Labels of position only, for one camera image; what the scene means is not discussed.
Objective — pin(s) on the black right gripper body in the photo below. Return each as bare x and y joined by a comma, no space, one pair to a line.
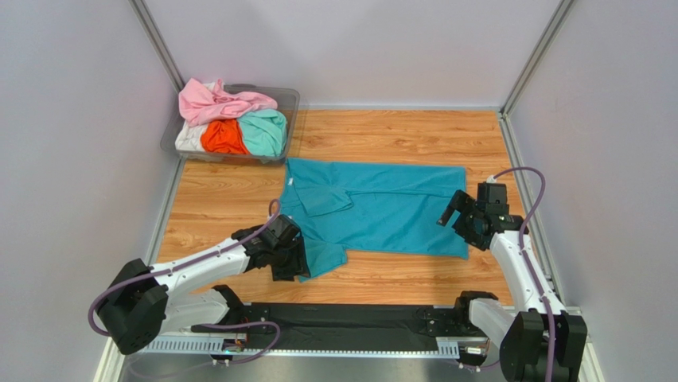
465,212

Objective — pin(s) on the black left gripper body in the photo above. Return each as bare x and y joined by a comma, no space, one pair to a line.
290,259

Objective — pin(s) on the teal t shirt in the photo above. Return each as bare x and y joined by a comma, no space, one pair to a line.
381,207

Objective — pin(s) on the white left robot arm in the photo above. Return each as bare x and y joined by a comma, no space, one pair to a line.
145,301

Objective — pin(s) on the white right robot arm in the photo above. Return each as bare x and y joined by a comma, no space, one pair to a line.
541,341

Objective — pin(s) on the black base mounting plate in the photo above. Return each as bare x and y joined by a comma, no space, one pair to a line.
345,327

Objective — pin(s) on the small electronics board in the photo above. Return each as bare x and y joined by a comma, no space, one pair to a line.
232,345

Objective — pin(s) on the mint green t shirt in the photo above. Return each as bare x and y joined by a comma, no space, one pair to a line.
264,132

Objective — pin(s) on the orange t shirt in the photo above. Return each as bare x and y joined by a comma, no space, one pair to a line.
224,137

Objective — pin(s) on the white t shirt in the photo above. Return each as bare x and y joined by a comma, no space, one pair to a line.
189,138

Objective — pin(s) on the clear plastic storage bin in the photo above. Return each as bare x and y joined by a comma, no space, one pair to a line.
288,102

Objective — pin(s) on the pink t shirt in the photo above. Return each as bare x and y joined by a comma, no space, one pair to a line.
200,104

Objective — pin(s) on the aluminium frame rail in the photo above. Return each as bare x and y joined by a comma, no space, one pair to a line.
546,39

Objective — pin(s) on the left aluminium corner post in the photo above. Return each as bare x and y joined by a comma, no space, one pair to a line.
154,34

